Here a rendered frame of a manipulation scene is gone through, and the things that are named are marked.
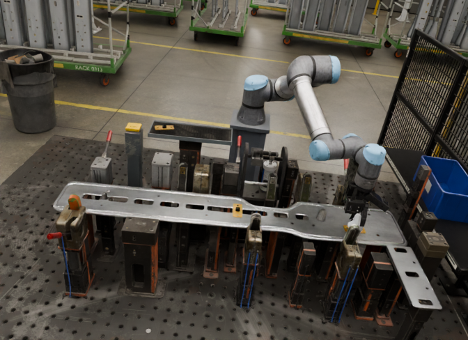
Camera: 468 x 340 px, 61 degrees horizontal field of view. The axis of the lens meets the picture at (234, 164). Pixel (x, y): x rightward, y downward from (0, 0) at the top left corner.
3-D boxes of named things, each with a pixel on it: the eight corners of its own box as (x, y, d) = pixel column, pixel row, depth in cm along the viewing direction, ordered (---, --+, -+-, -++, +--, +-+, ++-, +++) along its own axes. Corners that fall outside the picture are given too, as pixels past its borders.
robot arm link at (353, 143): (333, 132, 150) (349, 147, 141) (359, 131, 154) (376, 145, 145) (329, 150, 154) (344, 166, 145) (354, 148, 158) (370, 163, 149)
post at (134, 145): (126, 211, 199) (122, 132, 177) (130, 202, 206) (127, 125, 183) (141, 212, 200) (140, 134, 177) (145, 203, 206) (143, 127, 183)
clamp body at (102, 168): (92, 234, 183) (85, 167, 164) (99, 218, 193) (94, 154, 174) (113, 236, 183) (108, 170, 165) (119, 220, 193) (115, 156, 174)
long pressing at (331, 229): (46, 214, 148) (46, 211, 147) (69, 181, 167) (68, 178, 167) (409, 249, 154) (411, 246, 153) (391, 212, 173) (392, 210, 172)
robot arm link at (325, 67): (260, 81, 212) (312, 51, 160) (285, 81, 217) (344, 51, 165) (262, 104, 212) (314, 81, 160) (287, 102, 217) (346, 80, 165)
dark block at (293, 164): (272, 240, 192) (287, 166, 170) (271, 230, 198) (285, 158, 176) (282, 241, 192) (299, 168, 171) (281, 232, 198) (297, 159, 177)
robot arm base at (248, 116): (237, 111, 219) (239, 95, 214) (265, 115, 219) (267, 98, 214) (235, 123, 206) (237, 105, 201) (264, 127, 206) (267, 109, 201)
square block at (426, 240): (398, 310, 164) (429, 244, 146) (391, 294, 171) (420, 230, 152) (417, 311, 165) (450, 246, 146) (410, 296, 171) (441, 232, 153)
